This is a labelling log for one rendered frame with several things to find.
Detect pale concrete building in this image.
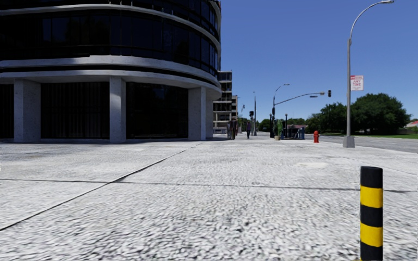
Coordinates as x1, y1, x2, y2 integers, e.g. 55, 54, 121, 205
213, 71, 239, 134

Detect grey street lamp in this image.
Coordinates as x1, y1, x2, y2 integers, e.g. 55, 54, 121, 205
342, 0, 396, 148
252, 91, 257, 136

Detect trees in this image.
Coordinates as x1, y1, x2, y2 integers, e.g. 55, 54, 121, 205
238, 92, 413, 135

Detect dark stairway railing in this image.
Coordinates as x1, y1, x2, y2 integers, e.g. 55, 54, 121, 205
280, 114, 306, 140

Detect potted green plant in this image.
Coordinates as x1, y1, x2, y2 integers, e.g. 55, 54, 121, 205
274, 119, 284, 141

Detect black and yellow striped post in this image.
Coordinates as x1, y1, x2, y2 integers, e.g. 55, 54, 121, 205
360, 166, 384, 261

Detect round glass and concrete building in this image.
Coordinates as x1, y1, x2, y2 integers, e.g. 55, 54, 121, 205
0, 0, 223, 144

